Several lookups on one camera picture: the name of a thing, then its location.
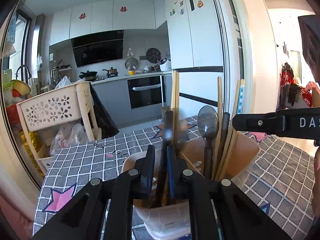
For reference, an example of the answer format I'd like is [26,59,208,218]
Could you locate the black range hood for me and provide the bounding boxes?
[71,30,124,67]

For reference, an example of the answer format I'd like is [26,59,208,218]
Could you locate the checkered grey tablecloth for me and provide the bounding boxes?
[33,125,315,239]

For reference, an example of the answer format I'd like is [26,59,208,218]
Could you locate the white utensil holder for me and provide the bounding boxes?
[134,132,260,239]

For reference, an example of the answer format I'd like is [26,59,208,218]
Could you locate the black built-in oven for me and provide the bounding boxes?
[127,75,166,109]

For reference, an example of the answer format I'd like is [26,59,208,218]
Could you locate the black spoon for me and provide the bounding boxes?
[197,106,219,179]

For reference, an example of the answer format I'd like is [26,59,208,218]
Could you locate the white plastic bag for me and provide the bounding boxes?
[49,122,89,156]

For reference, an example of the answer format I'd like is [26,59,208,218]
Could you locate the white upper cabinets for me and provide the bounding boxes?
[50,0,166,46]

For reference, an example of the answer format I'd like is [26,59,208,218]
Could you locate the person's right hand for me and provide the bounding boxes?
[311,148,320,217]

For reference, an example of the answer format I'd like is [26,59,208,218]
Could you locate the black chopstick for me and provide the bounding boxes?
[151,111,174,208]
[217,112,230,167]

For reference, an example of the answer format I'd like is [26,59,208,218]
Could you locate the cream plastic storage cart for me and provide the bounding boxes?
[17,81,101,173]

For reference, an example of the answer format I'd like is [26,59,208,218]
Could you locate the black wok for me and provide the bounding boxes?
[79,70,98,81]

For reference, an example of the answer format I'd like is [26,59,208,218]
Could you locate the white refrigerator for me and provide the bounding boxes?
[165,0,223,119]

